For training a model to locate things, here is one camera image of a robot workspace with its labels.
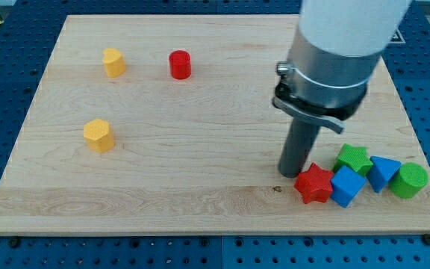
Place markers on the red star block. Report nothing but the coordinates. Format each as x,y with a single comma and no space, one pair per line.
314,184

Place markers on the red cylinder block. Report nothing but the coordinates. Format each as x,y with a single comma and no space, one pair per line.
180,64

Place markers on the yellow hexagon block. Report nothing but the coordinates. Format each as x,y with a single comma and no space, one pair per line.
98,135

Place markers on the green cylinder block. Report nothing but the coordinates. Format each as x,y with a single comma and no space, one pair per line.
409,180

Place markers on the green star block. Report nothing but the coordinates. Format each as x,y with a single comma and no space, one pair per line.
354,157

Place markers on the light wooden board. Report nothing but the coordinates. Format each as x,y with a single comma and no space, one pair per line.
197,156

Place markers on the blue triangle block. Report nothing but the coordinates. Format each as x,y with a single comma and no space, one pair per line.
382,171

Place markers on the yellow heart block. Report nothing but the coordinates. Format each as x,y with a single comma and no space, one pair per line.
113,62

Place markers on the blue cube block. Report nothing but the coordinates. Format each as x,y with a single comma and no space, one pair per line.
346,184

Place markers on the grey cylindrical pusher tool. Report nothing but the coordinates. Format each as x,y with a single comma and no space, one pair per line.
298,144

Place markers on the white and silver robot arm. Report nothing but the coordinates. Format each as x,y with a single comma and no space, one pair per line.
335,49

